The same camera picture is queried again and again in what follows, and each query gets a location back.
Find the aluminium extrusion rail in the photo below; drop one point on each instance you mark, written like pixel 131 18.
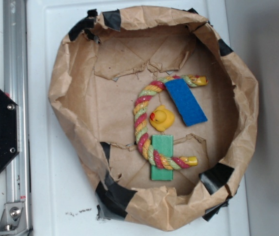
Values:
pixel 16 85

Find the yellow rubber duck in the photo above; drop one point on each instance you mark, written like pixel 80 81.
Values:
pixel 161 118

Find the blue rectangular sponge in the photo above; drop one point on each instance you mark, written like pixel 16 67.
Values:
pixel 185 102

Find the brown paper bag container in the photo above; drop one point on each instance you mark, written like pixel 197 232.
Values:
pixel 101 67

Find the metal corner bracket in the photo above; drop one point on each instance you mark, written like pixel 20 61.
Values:
pixel 13 219

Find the multicolour twisted rope toy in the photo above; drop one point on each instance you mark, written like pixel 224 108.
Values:
pixel 143 141

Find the green rectangular sponge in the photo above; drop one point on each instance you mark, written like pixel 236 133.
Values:
pixel 164 145

